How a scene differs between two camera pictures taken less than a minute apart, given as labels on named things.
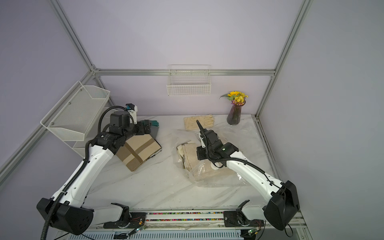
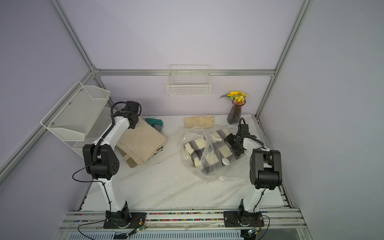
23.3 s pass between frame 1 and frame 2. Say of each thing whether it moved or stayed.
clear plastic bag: moved
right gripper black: moved
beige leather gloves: stayed
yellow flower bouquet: stayed
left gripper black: moved
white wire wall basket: stayed
